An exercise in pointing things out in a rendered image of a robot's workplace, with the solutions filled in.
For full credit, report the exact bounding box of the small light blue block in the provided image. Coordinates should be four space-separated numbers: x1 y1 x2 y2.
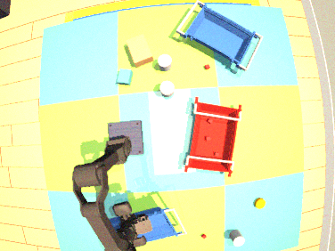
117 69 134 85

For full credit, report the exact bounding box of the red plastic tray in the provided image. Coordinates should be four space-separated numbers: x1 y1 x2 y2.
184 97 241 177

